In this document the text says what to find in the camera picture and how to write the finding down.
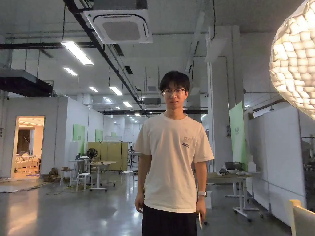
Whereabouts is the yellow folding screen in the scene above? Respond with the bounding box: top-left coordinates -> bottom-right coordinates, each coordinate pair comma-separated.
87,140 -> 128,172

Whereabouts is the white round stool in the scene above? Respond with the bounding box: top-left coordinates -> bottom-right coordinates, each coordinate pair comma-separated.
120,171 -> 135,189
76,173 -> 92,191

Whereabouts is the light wooden height-adjustable table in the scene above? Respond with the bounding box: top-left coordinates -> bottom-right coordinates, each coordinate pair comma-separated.
87,161 -> 118,192

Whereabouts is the black standing fan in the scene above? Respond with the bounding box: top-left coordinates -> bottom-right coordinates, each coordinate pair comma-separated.
86,147 -> 98,163

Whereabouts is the white desk with laptop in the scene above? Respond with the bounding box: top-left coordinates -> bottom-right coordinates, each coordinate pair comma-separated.
69,153 -> 90,185

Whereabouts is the wooden table on wheels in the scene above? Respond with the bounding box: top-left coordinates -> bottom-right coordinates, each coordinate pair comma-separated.
205,161 -> 264,218

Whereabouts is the small white stool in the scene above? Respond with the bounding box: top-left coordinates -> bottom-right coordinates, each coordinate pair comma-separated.
60,168 -> 74,186

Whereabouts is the large white textured lamp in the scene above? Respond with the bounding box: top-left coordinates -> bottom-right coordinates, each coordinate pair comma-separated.
269,0 -> 315,120

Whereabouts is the pale yellow chair back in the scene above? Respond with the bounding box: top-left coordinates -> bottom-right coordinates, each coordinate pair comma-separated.
289,199 -> 315,236

